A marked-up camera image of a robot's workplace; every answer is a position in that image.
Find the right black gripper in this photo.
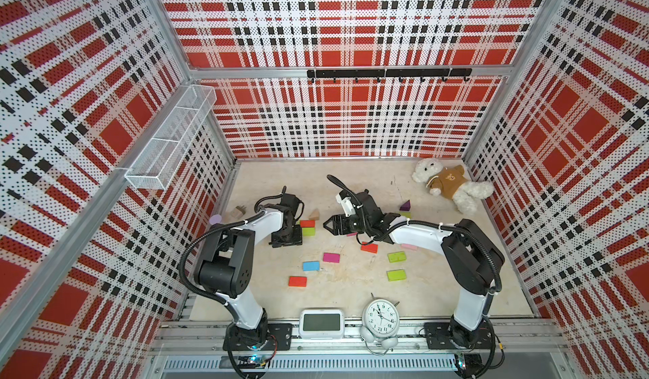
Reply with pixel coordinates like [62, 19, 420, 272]
[322, 214, 369, 236]

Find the magenta block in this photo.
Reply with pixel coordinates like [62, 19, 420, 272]
[322, 252, 341, 263]

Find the light blue block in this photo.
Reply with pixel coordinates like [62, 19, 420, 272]
[303, 261, 320, 272]

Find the red block front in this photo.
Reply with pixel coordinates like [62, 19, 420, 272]
[288, 276, 308, 288]

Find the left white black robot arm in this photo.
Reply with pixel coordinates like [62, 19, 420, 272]
[177, 192, 304, 350]

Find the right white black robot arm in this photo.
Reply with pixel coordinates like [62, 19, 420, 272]
[323, 191, 505, 349]

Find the red block centre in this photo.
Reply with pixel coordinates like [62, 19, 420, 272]
[361, 243, 379, 254]

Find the small brown white object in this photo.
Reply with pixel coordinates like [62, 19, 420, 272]
[230, 205, 247, 220]

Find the white digital display device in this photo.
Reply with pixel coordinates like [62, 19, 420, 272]
[298, 308, 345, 340]

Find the white analog alarm clock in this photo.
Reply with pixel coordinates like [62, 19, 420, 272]
[359, 296, 401, 356]

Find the white teddy bear brown shirt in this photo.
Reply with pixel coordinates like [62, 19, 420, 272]
[412, 159, 495, 215]

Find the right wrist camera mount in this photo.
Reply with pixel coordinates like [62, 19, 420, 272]
[336, 195, 356, 217]

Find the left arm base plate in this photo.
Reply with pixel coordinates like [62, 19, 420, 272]
[222, 323, 293, 351]

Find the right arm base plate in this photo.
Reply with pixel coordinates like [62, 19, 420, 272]
[424, 322, 495, 350]

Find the white wire mesh basket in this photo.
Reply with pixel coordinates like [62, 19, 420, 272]
[125, 84, 216, 190]

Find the black hook rail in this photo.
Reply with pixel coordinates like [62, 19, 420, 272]
[306, 68, 473, 80]

